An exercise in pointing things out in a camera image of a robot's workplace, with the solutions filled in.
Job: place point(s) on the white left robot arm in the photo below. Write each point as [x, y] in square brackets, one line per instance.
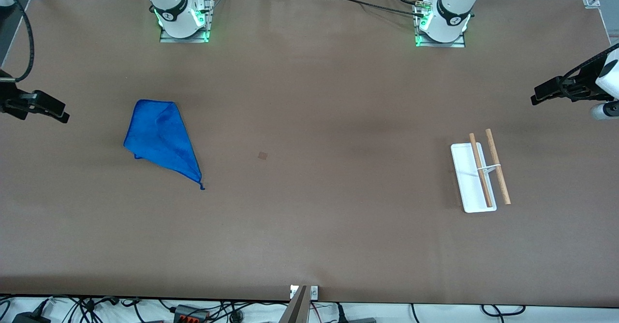
[449, 13]

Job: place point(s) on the grey camera pole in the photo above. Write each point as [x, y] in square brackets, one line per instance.
[295, 311]

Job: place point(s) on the black power adapter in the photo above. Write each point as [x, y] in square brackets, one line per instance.
[29, 318]

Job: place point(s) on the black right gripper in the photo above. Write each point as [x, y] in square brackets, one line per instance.
[10, 101]

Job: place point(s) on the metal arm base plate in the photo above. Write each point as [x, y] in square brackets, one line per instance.
[167, 35]
[459, 43]

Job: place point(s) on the black orange power strip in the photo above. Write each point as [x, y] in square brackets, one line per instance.
[191, 314]

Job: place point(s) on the white towel rack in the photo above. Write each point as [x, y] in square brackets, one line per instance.
[464, 168]

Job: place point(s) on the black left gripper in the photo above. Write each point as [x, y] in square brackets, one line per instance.
[583, 81]

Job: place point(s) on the blue microfibre towel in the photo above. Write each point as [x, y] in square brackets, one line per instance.
[159, 139]

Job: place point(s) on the silver pole bracket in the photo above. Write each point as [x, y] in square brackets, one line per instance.
[314, 292]

